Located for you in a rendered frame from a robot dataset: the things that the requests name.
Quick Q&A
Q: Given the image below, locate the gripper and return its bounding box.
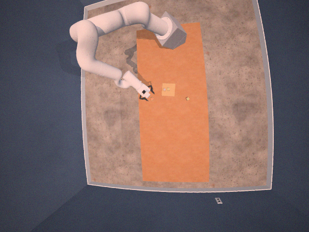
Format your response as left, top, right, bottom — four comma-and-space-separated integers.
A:
136, 83, 154, 101

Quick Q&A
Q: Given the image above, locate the light orange flat mat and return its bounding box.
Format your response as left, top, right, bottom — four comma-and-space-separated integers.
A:
162, 83, 175, 97

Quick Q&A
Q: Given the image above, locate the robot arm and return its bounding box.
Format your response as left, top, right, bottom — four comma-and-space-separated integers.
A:
70, 1, 172, 90

